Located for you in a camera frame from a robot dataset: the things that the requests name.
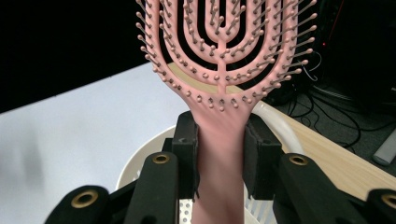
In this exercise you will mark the pink hairbrush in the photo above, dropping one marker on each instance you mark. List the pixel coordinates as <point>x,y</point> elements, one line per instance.
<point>221,155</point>

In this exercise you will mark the white perforated plastic basket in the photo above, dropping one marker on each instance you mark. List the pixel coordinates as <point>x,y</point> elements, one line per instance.
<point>146,152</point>

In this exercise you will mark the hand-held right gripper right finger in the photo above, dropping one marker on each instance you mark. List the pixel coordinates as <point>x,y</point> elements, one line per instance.
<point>261,155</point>

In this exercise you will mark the white metal desk frame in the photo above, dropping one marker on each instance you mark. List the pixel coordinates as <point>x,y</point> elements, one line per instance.
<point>386,149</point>

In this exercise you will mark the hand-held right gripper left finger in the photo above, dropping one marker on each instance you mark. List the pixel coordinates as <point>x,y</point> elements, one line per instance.
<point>186,149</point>

